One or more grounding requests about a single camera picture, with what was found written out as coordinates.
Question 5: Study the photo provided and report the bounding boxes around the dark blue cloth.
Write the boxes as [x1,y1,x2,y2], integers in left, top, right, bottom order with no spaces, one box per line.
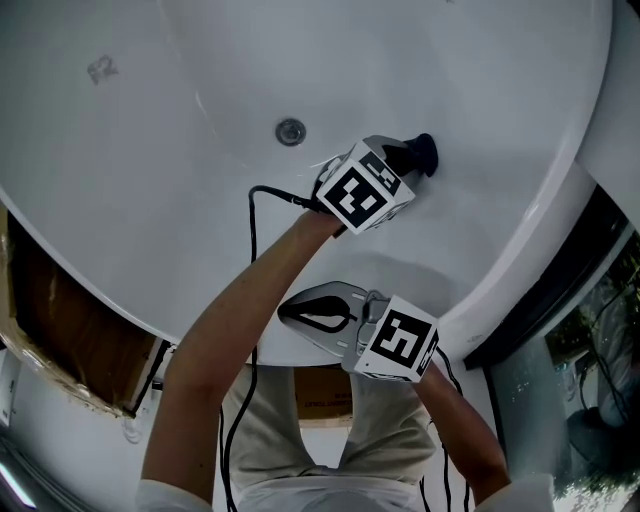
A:
[405,131,442,180]

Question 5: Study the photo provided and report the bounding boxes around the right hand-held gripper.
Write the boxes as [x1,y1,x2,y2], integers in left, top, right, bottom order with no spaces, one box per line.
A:
[277,279,442,386]

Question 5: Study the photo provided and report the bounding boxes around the person's beige trousers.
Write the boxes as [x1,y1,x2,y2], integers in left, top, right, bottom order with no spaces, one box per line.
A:
[218,363,440,484]

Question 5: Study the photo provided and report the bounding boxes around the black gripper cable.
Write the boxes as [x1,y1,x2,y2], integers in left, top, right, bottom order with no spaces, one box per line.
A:
[217,184,322,512]
[418,344,475,512]

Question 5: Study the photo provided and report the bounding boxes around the white bathtub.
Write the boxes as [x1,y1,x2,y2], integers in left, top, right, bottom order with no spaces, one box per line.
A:
[0,0,615,370]

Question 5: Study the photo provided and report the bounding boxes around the large cardboard box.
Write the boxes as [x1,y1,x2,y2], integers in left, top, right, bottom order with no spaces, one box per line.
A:
[0,207,175,420]

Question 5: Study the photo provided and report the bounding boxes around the small printed cardboard box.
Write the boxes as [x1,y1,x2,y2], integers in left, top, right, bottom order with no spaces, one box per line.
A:
[291,366,355,428]

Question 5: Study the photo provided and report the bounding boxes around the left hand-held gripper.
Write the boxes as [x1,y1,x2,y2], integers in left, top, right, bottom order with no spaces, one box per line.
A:
[313,133,427,237]

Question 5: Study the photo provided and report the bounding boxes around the round metal bathtub drain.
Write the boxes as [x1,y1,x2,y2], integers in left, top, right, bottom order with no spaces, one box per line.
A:
[273,116,307,148]

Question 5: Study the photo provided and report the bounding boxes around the person's white shirt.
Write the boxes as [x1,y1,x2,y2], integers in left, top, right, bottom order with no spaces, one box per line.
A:
[136,469,557,512]

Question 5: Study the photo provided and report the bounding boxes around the person's right forearm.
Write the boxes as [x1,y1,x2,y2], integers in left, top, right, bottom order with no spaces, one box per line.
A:
[416,357,512,507]

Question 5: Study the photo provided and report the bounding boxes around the person's left forearm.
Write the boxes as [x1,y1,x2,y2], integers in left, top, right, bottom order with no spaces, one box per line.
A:
[140,211,347,504]

